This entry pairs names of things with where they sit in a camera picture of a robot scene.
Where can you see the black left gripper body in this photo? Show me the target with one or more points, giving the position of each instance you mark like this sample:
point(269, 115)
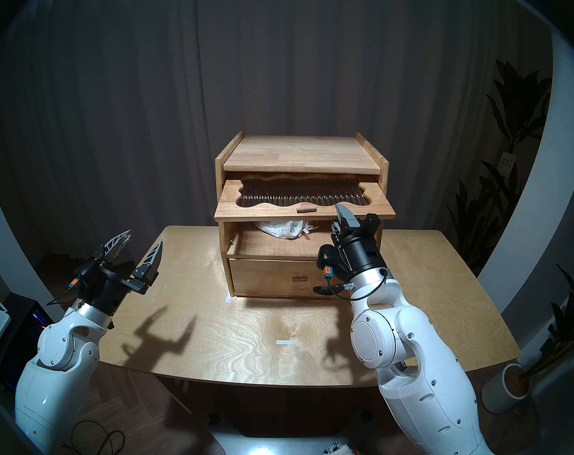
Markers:
point(104, 290)

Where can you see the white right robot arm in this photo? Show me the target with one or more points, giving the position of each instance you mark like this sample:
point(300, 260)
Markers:
point(410, 364)

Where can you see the white round plant pot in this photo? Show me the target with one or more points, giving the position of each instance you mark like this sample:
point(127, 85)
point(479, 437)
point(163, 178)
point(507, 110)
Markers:
point(497, 395)

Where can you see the tall dark leafy plant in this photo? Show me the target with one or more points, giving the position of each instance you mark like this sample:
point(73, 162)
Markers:
point(516, 117)

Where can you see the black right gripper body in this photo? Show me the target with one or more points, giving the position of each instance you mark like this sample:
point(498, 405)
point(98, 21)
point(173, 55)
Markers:
point(360, 259)

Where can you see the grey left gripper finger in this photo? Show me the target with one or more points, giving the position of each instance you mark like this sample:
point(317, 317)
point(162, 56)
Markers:
point(115, 244)
point(149, 267)

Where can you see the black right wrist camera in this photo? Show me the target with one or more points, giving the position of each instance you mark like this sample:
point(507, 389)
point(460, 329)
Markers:
point(327, 257)

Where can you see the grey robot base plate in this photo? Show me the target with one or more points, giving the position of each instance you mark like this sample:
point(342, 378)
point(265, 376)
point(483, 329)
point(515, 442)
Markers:
point(277, 445)

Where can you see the black computer case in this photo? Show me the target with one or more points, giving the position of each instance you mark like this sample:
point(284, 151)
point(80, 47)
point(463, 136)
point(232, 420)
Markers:
point(21, 316)

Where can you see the pulled-out wooden tray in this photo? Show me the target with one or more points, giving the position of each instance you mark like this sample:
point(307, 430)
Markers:
point(268, 212)

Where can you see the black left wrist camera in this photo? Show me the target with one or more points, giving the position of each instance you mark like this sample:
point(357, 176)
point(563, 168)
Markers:
point(85, 274)

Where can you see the wooden cabinet frame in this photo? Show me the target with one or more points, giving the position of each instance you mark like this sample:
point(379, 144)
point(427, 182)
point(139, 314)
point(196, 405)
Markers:
point(301, 153)

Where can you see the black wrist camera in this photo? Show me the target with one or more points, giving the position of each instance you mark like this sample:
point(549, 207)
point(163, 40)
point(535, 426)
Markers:
point(85, 274)
point(327, 257)

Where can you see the patterned cloth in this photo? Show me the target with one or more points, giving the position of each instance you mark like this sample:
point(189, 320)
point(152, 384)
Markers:
point(341, 448)

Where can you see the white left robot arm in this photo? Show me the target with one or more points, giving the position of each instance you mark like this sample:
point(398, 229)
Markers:
point(54, 373)

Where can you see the dark plant in white pot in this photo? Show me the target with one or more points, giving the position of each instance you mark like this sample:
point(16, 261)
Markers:
point(569, 326)

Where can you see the white pants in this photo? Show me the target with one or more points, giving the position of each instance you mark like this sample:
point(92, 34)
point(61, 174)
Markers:
point(284, 229)

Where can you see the grey curtain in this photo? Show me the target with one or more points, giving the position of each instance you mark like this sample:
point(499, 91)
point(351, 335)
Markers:
point(268, 56)

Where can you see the wooden drawer with knob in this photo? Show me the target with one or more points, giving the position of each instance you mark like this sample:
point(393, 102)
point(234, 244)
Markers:
point(268, 278)

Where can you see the white plant tag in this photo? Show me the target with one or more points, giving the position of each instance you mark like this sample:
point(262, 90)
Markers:
point(507, 161)

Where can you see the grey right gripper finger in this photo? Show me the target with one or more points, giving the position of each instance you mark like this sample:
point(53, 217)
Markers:
point(337, 232)
point(349, 219)

